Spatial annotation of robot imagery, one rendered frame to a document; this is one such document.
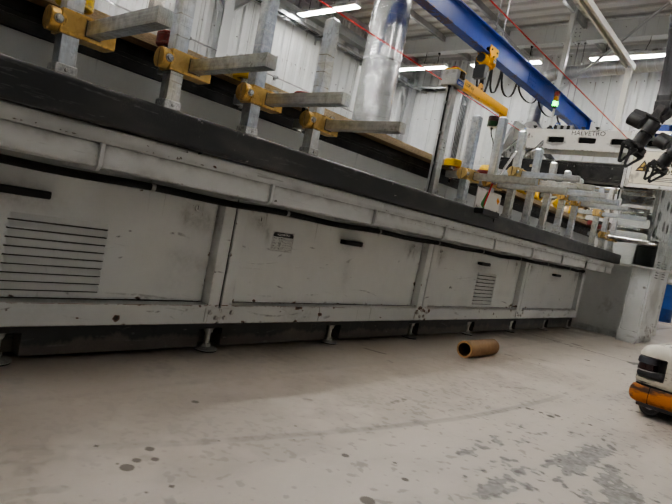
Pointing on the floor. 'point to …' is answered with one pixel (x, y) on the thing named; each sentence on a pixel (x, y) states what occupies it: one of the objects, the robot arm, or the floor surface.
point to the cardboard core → (477, 347)
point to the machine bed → (232, 244)
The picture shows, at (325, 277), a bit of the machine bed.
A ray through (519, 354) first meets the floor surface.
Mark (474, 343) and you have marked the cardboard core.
